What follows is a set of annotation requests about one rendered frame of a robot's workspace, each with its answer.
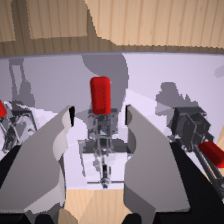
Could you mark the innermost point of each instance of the pale grey fixture plate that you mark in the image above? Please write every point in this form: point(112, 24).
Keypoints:
point(154, 82)

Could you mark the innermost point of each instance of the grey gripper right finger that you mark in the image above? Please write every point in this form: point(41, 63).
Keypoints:
point(161, 182)

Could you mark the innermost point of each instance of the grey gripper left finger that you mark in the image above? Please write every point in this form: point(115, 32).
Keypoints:
point(32, 182)

